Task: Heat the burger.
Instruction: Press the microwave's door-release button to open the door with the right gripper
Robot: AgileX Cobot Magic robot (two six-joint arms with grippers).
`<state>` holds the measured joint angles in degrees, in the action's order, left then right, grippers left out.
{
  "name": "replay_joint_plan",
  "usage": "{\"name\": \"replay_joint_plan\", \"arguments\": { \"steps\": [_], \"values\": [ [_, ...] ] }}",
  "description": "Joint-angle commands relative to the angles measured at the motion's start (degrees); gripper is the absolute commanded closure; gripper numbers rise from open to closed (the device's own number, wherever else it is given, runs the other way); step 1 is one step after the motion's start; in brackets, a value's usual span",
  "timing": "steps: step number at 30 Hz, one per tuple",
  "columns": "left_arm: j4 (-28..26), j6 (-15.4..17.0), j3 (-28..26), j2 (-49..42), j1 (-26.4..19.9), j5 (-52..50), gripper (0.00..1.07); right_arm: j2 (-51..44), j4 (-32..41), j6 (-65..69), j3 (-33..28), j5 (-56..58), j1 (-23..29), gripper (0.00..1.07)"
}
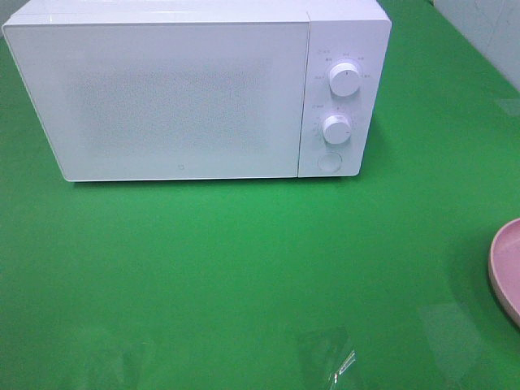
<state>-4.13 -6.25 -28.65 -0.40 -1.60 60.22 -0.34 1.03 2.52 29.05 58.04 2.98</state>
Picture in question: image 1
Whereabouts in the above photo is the white microwave door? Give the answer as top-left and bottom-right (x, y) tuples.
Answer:
(5, 23), (309, 181)

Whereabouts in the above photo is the pink plate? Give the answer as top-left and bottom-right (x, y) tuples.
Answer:
(488, 219), (519, 327)

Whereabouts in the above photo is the lower white microwave knob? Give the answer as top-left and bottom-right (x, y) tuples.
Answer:
(322, 115), (352, 145)

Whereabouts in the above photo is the white microwave knob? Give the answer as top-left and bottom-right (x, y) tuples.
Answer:
(322, 115), (352, 145)
(328, 59), (362, 98)

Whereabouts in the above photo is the upper white microwave knob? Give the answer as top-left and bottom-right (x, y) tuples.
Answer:
(328, 59), (362, 98)

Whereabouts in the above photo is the green table cover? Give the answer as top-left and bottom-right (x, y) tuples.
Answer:
(1, 1), (519, 389)

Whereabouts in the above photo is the white microwave oven body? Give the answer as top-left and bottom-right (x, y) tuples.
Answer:
(2, 1), (392, 177)

